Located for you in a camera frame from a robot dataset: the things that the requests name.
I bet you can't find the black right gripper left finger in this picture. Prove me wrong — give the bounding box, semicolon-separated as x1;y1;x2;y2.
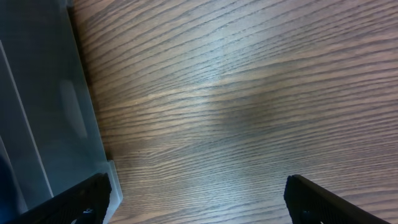
9;173;111;224

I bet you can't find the clear plastic storage bin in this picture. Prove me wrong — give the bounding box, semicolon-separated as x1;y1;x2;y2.
1;0;123;223

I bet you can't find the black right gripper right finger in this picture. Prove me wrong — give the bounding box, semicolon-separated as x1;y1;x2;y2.
284;175;388;224

